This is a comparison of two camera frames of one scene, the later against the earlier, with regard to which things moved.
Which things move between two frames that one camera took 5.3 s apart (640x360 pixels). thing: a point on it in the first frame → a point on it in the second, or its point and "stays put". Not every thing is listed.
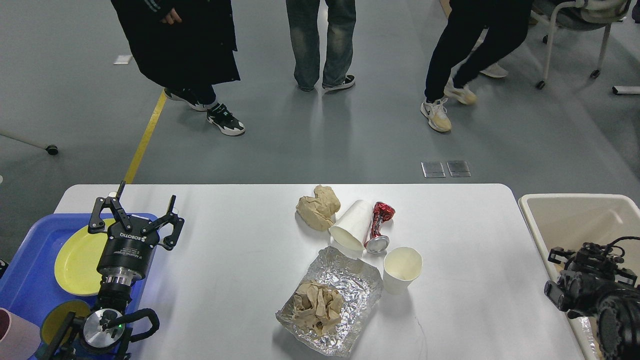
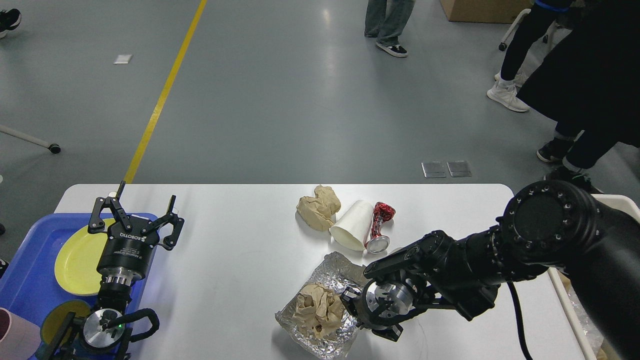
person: x=303 y=21 → x=385 y=20
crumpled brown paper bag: x=319 y=211 stays put
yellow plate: x=76 y=270 stays put
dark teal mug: x=54 y=321 stays put
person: x=504 y=24 → x=10 y=19
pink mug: x=19 y=339 stays put
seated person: x=188 y=46 → x=589 y=87
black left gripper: x=127 y=255 stays put
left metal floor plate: x=433 y=169 stays put
